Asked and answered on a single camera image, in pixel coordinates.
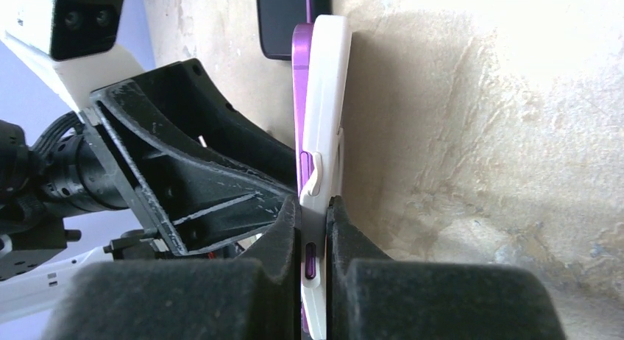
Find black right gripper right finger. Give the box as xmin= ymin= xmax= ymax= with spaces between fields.
xmin=327 ymin=196 xmax=565 ymax=339

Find dark smartphone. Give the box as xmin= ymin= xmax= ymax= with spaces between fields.
xmin=291 ymin=22 xmax=318 ymax=334

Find clear beige phone case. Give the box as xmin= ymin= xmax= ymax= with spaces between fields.
xmin=303 ymin=15 xmax=352 ymax=339

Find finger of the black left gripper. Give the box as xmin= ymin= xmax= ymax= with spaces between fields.
xmin=81 ymin=82 xmax=295 ymax=256
xmin=133 ymin=58 xmax=297 ymax=189

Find black phone case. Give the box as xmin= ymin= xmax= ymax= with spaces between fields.
xmin=254 ymin=0 xmax=333 ymax=62

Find pink smartphone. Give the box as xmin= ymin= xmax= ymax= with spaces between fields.
xmin=255 ymin=0 xmax=313 ymax=61

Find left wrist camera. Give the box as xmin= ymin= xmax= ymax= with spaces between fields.
xmin=1 ymin=0 xmax=144 ymax=113

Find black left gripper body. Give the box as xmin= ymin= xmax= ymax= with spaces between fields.
xmin=30 ymin=111 xmax=129 ymax=216

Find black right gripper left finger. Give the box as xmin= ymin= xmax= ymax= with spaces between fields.
xmin=43 ymin=196 xmax=301 ymax=339

